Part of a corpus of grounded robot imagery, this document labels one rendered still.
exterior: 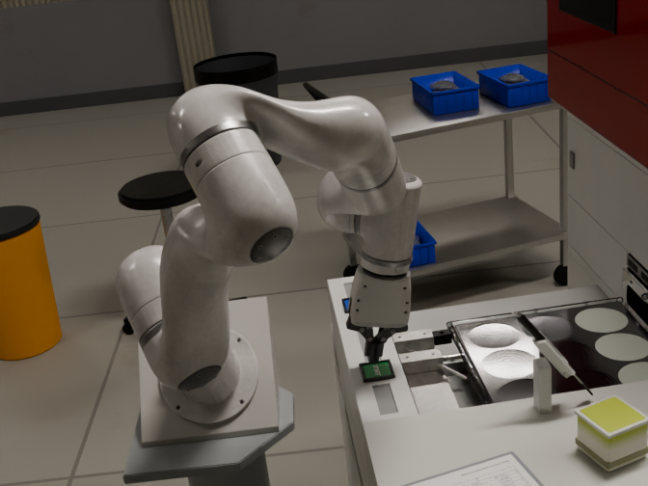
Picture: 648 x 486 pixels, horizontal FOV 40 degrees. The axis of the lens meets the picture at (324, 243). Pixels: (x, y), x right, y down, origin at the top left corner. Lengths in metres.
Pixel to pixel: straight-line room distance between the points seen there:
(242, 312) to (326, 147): 0.76
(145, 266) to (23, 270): 2.46
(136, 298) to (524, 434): 0.62
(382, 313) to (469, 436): 0.25
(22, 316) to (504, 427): 2.76
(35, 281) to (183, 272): 2.70
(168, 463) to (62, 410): 1.89
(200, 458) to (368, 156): 0.78
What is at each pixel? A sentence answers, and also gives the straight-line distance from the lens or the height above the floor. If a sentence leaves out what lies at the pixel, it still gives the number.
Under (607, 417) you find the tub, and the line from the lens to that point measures 1.35.
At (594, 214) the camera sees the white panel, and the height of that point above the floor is 0.99.
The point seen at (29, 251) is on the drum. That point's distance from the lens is 3.83.
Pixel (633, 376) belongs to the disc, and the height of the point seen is 0.90.
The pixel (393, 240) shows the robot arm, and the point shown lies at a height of 1.22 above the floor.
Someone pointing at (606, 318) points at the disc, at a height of 0.90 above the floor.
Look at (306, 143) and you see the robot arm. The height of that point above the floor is 1.49.
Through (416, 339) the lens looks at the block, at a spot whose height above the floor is 0.91.
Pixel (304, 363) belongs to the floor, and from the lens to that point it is 3.53.
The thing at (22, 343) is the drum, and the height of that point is 0.08.
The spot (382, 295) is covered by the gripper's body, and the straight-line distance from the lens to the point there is 1.50.
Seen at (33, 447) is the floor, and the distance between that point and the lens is 3.41.
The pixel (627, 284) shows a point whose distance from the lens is 1.98.
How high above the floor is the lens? 1.80
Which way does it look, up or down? 23 degrees down
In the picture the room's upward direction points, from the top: 7 degrees counter-clockwise
